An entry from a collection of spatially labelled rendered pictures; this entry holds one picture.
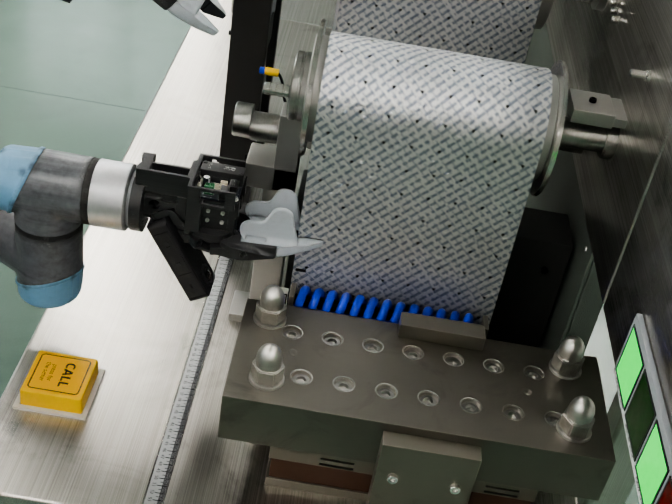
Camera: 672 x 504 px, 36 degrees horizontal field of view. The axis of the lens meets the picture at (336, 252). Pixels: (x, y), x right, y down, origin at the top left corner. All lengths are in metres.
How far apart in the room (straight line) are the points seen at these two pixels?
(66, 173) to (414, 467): 0.48
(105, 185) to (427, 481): 0.46
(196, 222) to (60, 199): 0.15
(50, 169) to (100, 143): 2.28
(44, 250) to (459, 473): 0.51
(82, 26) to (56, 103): 0.63
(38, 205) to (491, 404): 0.53
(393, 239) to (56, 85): 2.72
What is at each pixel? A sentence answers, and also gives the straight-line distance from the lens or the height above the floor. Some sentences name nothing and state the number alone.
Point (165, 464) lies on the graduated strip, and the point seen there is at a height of 0.90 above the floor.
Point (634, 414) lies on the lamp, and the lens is 0.92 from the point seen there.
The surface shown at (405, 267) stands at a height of 1.08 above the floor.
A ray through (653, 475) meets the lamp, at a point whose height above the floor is 1.19.
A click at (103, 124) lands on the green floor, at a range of 3.54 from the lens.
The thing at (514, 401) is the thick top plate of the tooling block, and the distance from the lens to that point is 1.11.
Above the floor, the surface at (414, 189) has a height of 1.18.
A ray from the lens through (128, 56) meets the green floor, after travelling 3.99.
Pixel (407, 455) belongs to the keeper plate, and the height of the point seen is 1.01.
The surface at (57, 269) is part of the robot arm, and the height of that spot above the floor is 1.02.
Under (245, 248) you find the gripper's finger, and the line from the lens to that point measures 1.12.
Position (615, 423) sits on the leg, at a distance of 1.54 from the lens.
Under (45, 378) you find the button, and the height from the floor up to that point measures 0.92.
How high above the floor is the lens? 1.76
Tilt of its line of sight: 35 degrees down
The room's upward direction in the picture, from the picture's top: 10 degrees clockwise
